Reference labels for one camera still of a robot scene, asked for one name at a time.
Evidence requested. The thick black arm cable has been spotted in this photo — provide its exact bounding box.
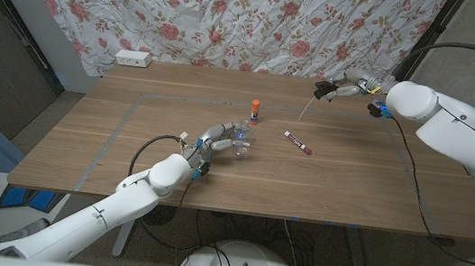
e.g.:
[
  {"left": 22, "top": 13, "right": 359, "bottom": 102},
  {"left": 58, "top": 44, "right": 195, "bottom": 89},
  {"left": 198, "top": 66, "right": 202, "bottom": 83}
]
[
  {"left": 392, "top": 34, "right": 475, "bottom": 90},
  {"left": 127, "top": 130, "right": 187, "bottom": 184}
]

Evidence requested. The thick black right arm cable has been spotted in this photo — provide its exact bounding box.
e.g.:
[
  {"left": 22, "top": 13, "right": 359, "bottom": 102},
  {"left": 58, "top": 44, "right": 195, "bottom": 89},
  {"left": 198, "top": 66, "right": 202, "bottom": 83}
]
[{"left": 392, "top": 34, "right": 475, "bottom": 90}]

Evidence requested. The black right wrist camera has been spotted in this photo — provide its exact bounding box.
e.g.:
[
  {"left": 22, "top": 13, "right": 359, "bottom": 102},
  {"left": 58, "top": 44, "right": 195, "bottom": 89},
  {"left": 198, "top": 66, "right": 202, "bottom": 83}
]
[{"left": 366, "top": 98, "right": 396, "bottom": 120}]

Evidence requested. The floral fabric backdrop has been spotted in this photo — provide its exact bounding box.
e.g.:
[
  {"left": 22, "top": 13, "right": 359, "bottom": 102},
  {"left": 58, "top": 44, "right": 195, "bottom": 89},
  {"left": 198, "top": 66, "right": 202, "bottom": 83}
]
[{"left": 0, "top": 0, "right": 450, "bottom": 118}]

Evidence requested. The black round floor object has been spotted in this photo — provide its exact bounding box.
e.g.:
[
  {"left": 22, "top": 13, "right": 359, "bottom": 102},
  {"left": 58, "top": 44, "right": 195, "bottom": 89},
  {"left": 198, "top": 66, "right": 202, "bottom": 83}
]
[{"left": 139, "top": 201, "right": 178, "bottom": 229}]

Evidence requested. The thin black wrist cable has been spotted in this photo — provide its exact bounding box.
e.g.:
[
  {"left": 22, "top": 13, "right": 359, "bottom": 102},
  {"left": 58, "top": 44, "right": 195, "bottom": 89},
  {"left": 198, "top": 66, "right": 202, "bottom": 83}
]
[
  {"left": 371, "top": 115, "right": 475, "bottom": 266},
  {"left": 171, "top": 174, "right": 196, "bottom": 255}
]

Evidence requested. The maroon dry-erase marker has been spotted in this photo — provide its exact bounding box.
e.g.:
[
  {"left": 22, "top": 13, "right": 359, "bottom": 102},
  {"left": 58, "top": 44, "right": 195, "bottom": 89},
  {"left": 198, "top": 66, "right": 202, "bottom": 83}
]
[{"left": 280, "top": 130, "right": 315, "bottom": 157}]

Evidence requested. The thin black left wrist cable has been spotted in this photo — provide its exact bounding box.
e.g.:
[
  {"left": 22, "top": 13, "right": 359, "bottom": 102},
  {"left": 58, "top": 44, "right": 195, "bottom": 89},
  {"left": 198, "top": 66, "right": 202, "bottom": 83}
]
[{"left": 171, "top": 174, "right": 196, "bottom": 255}]

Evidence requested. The orange-capped glue stick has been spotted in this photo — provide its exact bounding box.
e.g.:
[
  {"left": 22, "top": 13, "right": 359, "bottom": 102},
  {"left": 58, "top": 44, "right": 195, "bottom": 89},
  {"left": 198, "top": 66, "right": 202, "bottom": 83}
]
[{"left": 249, "top": 98, "right": 261, "bottom": 126}]

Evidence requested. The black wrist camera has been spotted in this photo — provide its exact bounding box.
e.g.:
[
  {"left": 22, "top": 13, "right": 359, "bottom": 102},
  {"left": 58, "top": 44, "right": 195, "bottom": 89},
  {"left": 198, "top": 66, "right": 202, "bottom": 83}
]
[
  {"left": 366, "top": 98, "right": 396, "bottom": 120},
  {"left": 191, "top": 160, "right": 212, "bottom": 180}
]

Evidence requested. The black backdrop pole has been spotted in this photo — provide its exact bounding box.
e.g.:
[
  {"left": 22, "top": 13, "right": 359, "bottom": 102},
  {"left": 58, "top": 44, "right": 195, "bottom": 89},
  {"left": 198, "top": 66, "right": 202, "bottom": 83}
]
[{"left": 389, "top": 0, "right": 466, "bottom": 96}]

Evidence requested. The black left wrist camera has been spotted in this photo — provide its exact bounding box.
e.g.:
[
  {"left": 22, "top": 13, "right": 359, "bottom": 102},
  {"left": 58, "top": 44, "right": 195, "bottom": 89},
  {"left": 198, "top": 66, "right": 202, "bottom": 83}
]
[{"left": 191, "top": 160, "right": 212, "bottom": 180}]

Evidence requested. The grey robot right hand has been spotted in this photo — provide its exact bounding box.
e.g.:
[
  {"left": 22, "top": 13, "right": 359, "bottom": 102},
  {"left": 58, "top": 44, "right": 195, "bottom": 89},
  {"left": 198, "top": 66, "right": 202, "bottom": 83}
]
[{"left": 317, "top": 63, "right": 403, "bottom": 112}]

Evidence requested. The white power strip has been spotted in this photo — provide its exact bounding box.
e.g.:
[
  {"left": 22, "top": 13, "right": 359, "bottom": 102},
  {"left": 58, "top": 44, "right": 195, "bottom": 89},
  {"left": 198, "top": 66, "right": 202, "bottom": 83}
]
[{"left": 114, "top": 47, "right": 154, "bottom": 69}]

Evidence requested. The grey shoe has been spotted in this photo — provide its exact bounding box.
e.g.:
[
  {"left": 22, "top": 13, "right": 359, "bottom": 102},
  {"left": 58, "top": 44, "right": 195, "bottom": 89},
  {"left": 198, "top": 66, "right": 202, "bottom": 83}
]
[{"left": 0, "top": 212, "right": 50, "bottom": 255}]

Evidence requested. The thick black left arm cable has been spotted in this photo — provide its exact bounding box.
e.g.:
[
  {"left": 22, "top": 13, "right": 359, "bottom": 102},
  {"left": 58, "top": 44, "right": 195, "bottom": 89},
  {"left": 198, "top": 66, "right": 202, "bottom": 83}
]
[{"left": 127, "top": 130, "right": 187, "bottom": 184}]

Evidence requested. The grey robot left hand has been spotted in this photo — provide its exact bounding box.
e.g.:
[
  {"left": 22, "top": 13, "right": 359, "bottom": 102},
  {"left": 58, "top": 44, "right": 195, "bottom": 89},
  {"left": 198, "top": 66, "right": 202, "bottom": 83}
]
[{"left": 181, "top": 115, "right": 254, "bottom": 171}]

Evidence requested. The white table leg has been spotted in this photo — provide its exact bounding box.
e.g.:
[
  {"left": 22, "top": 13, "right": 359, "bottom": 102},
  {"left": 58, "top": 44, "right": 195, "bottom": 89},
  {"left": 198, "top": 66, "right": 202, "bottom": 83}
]
[{"left": 111, "top": 217, "right": 140, "bottom": 260}]

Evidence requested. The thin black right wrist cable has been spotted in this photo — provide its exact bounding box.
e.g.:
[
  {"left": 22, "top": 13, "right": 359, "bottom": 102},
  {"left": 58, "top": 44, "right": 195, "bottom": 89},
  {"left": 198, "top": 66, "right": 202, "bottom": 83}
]
[{"left": 371, "top": 115, "right": 475, "bottom": 266}]

